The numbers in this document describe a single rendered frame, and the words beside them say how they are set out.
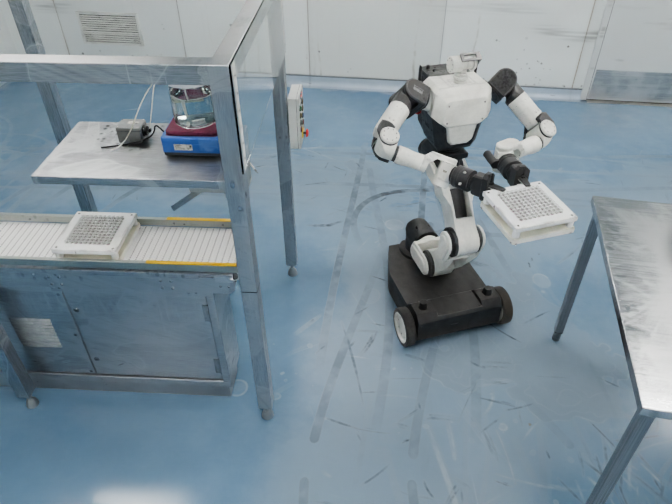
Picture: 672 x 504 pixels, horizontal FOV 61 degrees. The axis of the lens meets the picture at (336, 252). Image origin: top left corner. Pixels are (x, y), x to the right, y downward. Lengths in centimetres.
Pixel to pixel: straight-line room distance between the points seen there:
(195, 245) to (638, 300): 162
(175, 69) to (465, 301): 188
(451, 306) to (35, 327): 191
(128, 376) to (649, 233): 230
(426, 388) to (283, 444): 72
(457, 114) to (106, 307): 166
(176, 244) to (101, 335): 58
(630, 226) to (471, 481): 122
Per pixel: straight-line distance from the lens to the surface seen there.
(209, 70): 168
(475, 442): 271
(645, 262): 241
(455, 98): 250
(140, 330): 259
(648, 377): 199
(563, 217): 217
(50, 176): 205
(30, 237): 260
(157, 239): 239
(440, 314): 290
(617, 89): 581
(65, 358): 289
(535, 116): 267
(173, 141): 197
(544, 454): 276
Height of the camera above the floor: 224
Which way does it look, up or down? 39 degrees down
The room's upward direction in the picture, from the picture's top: straight up
